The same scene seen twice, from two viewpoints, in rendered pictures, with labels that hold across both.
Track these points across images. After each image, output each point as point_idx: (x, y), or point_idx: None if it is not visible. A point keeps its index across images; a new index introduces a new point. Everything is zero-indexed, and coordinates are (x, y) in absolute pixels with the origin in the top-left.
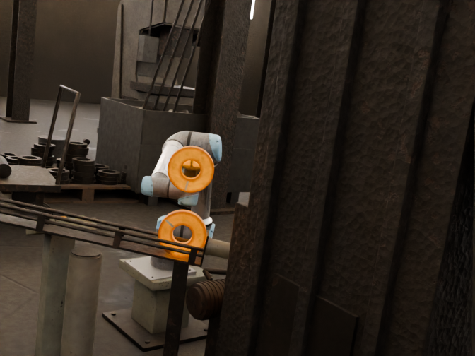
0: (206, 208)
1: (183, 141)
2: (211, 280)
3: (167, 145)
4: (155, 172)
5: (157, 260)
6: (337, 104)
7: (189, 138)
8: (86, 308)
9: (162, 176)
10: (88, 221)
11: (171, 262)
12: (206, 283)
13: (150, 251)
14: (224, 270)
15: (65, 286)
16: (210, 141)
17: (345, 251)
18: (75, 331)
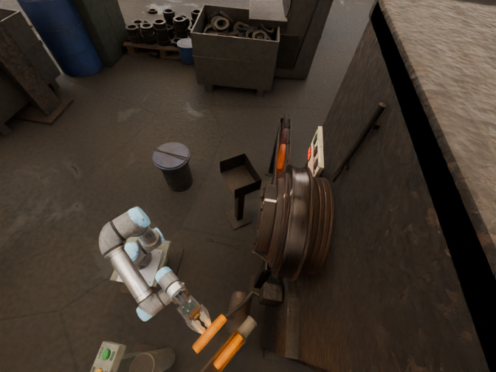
0: (153, 235)
1: (117, 240)
2: (235, 319)
3: (109, 257)
4: (139, 301)
5: (139, 268)
6: None
7: (120, 235)
8: (162, 366)
9: (150, 301)
10: (118, 354)
11: (147, 261)
12: (237, 326)
13: (215, 371)
14: (237, 309)
15: (129, 362)
16: (139, 224)
17: None
18: (163, 370)
